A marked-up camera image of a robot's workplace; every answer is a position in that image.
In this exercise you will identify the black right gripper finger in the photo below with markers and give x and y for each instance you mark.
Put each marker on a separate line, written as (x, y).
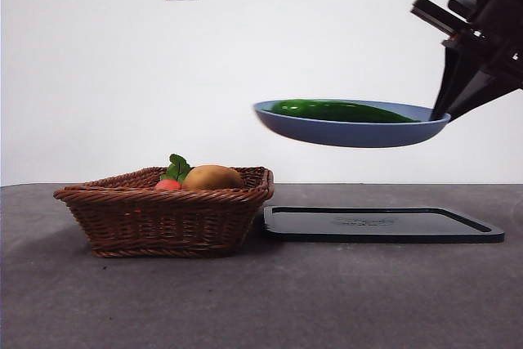
(447, 75)
(486, 83)

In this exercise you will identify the light blue plate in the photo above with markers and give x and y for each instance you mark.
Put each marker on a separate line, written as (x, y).
(351, 134)

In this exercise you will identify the green pepper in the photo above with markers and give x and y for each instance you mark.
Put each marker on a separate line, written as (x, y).
(335, 111)

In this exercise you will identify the dark green cutting board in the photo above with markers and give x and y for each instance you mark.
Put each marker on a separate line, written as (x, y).
(367, 226)

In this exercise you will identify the yellow-brown potato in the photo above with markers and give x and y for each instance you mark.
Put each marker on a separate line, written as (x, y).
(212, 178)

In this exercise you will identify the red carrot with green leaves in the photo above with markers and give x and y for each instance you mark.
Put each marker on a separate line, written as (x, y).
(168, 184)

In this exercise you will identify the brown wicker basket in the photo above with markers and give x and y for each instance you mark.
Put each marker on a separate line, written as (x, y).
(163, 222)

